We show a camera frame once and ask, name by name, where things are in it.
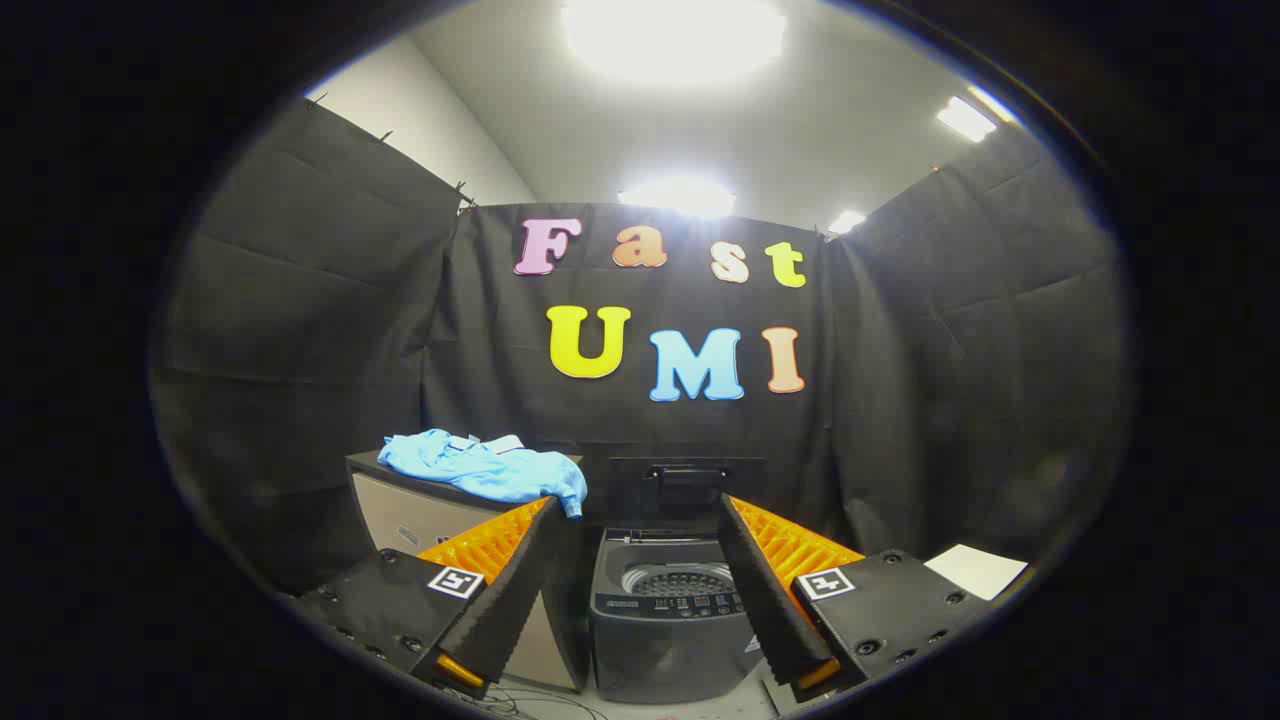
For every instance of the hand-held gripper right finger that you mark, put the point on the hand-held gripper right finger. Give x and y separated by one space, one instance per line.
765 590

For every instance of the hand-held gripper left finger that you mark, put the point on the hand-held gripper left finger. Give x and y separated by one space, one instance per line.
515 590

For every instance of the light blue polo shirt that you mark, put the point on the light blue polo shirt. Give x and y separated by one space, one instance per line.
500 470

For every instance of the grey washing machine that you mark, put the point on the grey washing machine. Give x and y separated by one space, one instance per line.
650 650

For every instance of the grey cabinet with black top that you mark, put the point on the grey cabinet with black top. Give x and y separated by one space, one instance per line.
400 510

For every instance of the white sheet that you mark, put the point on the white sheet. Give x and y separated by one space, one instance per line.
975 570

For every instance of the ceiling light panel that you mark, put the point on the ceiling light panel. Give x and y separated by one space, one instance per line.
966 119

